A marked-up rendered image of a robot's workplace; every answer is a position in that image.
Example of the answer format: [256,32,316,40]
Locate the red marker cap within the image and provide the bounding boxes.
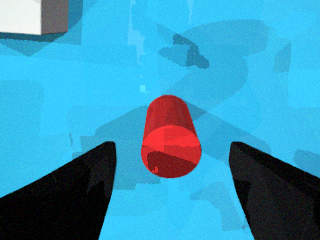
[141,95,201,179]

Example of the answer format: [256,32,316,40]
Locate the white block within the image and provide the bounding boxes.
[0,0,69,35]

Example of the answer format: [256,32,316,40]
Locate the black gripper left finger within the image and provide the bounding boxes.
[0,141,117,240]

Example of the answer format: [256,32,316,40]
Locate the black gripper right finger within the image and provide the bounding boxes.
[229,141,320,240]

